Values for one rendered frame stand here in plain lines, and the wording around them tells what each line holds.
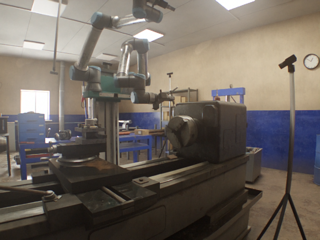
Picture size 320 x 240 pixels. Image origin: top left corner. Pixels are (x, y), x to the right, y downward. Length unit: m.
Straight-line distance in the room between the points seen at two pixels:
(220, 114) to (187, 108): 0.32
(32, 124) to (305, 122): 4.93
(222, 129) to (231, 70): 3.82
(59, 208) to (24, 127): 2.22
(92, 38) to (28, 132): 1.67
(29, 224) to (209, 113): 1.28
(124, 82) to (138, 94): 0.14
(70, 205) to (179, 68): 5.92
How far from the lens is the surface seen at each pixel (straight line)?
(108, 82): 2.34
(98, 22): 1.79
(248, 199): 2.06
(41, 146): 2.79
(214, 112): 1.46
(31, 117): 2.94
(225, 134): 1.60
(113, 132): 2.40
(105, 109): 2.39
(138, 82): 1.40
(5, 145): 0.99
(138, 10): 1.31
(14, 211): 0.93
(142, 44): 1.86
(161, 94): 1.46
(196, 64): 5.94
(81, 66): 1.99
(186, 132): 1.43
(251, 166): 3.59
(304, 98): 4.63
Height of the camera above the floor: 1.22
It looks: 1 degrees down
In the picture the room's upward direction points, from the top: straight up
